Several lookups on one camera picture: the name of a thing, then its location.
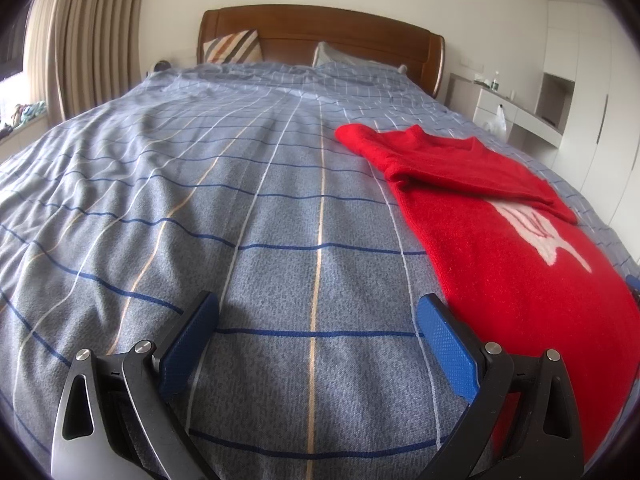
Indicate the white plastic bag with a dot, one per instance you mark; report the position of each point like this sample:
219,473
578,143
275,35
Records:
496,122

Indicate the green bottle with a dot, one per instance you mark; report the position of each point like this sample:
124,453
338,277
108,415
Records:
495,82

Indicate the striped pillow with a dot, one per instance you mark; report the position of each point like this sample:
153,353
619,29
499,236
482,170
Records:
235,47

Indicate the window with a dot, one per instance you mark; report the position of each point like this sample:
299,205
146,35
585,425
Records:
10,45

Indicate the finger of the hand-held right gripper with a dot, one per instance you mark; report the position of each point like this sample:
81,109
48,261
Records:
634,286

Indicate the red knitted sweater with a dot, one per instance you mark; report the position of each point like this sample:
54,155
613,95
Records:
500,230

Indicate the wooden bed headboard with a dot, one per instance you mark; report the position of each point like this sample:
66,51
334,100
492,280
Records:
325,27

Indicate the white desk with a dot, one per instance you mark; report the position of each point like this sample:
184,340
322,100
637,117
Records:
520,117

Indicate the blue checked bed blanket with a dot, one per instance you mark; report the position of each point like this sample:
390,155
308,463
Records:
225,210

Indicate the beige curtain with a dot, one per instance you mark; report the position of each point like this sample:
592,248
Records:
90,35

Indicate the white wardrobe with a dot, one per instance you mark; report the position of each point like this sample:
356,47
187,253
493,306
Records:
595,110

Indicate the beige window seat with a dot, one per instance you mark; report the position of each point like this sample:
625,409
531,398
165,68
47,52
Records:
22,135

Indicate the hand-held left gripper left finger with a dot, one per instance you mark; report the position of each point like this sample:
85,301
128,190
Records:
187,347

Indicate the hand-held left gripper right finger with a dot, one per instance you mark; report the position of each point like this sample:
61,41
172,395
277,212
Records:
447,345

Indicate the clutter on window seat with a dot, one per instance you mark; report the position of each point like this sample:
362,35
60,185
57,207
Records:
25,112

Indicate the grey pillow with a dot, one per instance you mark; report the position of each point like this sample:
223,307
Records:
340,57

